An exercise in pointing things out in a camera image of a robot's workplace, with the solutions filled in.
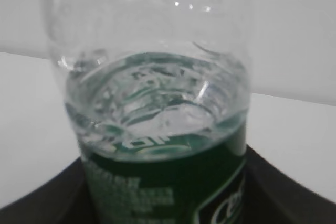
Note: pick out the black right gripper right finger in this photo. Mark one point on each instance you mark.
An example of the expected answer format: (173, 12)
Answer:
(273, 197)

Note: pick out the clear green-label water bottle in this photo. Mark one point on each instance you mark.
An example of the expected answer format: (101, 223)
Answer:
(157, 93)

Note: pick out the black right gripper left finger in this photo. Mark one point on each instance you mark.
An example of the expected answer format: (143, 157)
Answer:
(63, 199)

